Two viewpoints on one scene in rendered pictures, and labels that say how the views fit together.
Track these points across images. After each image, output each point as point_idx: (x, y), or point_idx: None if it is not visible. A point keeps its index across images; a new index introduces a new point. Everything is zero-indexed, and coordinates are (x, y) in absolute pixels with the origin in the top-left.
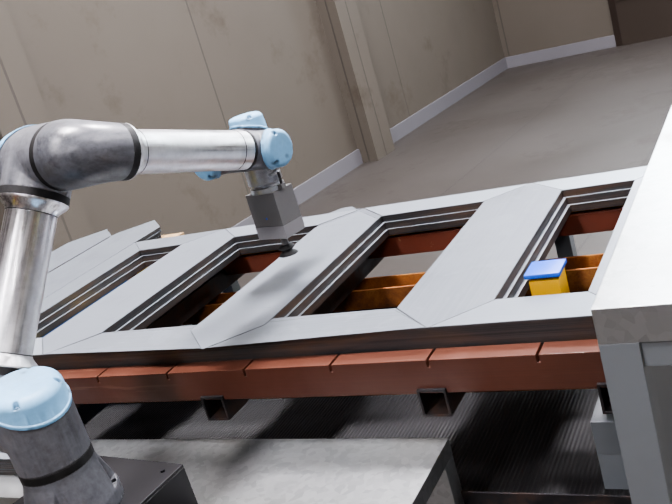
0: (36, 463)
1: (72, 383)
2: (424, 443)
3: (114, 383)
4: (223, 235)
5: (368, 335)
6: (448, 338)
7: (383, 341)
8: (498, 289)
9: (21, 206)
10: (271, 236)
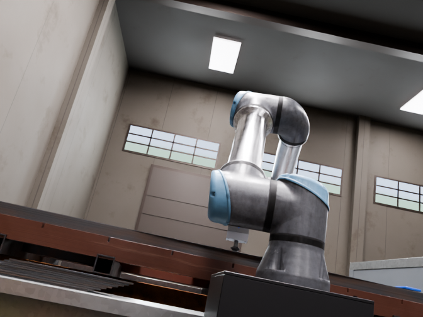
0: (320, 228)
1: (146, 249)
2: None
3: (185, 258)
4: None
5: (360, 282)
6: (400, 295)
7: (367, 287)
8: None
9: (263, 117)
10: (236, 238)
